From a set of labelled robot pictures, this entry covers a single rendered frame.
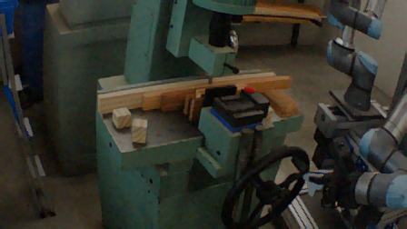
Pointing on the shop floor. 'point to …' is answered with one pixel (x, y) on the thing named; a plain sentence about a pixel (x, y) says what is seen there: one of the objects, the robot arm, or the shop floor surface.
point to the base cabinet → (114, 205)
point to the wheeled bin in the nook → (31, 50)
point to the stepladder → (19, 104)
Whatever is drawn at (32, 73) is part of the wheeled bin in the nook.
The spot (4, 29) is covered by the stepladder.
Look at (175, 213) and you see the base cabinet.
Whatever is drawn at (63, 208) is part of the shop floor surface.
